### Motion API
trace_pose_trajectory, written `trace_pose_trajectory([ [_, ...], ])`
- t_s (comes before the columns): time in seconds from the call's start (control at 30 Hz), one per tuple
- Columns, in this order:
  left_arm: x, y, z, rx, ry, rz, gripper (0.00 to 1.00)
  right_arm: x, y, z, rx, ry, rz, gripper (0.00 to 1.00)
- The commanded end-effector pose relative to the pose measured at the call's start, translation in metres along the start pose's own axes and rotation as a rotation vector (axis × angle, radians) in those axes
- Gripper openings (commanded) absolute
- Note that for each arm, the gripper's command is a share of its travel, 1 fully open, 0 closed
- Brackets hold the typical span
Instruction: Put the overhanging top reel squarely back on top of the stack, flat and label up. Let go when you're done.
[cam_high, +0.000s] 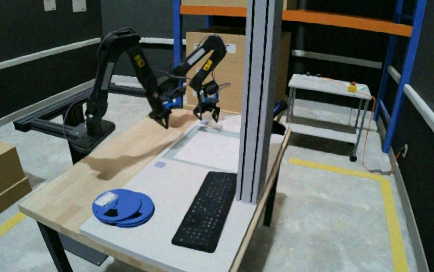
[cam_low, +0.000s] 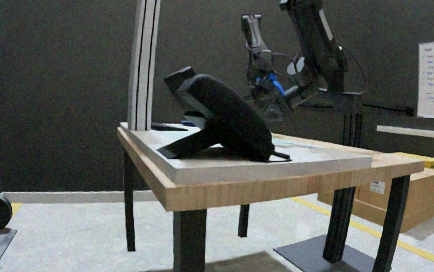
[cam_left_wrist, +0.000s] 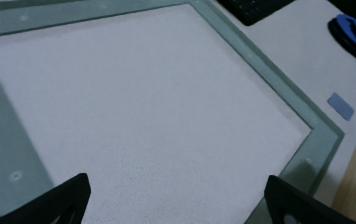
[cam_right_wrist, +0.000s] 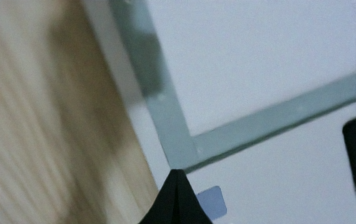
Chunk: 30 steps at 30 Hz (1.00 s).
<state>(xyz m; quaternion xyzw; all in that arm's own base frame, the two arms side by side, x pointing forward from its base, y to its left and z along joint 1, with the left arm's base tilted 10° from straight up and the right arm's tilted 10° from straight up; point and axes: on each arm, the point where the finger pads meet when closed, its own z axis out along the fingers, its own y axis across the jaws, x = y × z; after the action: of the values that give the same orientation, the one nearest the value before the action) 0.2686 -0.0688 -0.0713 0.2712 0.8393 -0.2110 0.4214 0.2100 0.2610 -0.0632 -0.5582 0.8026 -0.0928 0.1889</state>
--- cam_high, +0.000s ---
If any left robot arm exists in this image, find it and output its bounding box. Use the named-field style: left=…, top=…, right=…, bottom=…
left=165, top=35, right=226, bottom=98

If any black keyboard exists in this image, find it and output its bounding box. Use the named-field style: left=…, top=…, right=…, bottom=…
left=171, top=171, right=237, bottom=254

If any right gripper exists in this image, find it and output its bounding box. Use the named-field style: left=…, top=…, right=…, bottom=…
left=148, top=98, right=178, bottom=130

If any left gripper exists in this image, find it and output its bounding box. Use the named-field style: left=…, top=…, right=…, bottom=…
left=192, top=95, right=220, bottom=123

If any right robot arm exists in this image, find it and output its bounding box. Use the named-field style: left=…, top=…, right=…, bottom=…
left=74, top=30, right=173, bottom=149

